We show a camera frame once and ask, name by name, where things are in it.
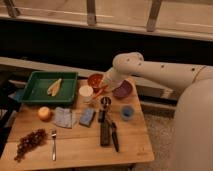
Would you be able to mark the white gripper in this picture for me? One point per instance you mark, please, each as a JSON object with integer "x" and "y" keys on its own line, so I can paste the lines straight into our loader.
{"x": 112, "y": 79}

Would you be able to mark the red orange pepper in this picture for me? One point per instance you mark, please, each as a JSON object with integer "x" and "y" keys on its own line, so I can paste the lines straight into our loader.
{"x": 99, "y": 92}

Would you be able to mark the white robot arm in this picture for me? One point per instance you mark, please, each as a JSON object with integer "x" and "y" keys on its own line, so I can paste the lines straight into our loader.
{"x": 192, "y": 139}

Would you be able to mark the orange bowl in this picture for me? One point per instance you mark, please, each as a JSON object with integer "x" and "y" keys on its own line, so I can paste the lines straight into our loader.
{"x": 94, "y": 81}

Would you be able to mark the purple bowl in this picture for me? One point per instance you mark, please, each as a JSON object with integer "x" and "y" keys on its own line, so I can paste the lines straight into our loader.
{"x": 124, "y": 90}

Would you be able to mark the white cup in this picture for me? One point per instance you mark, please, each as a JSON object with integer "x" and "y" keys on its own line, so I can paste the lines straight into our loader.
{"x": 86, "y": 92}

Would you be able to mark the blue cup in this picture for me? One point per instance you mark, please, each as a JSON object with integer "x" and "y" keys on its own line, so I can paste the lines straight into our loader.
{"x": 127, "y": 112}

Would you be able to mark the blue sponge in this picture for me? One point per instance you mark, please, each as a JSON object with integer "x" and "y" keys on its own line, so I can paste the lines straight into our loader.
{"x": 87, "y": 117}

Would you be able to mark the black rectangular block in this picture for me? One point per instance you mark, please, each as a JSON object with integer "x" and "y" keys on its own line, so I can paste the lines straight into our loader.
{"x": 104, "y": 134}

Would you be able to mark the light blue cloth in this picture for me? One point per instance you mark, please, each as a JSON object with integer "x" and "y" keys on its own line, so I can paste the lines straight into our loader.
{"x": 63, "y": 117}

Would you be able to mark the yellow apple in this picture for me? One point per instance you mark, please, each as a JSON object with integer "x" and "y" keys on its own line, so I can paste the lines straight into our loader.
{"x": 44, "y": 113}

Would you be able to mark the green plastic tray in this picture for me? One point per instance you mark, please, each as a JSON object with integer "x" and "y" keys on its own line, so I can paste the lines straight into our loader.
{"x": 35, "y": 91}

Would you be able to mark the silver fork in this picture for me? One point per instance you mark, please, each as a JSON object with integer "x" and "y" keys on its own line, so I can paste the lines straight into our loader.
{"x": 53, "y": 134}

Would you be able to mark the blue object left of tray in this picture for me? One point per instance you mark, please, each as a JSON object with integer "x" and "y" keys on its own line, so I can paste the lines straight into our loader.
{"x": 17, "y": 95}

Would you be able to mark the purple grape bunch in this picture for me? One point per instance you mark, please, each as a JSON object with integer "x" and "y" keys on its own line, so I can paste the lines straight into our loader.
{"x": 30, "y": 142}

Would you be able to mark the black handled knife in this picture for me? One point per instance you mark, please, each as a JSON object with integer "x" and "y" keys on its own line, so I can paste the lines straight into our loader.
{"x": 114, "y": 133}

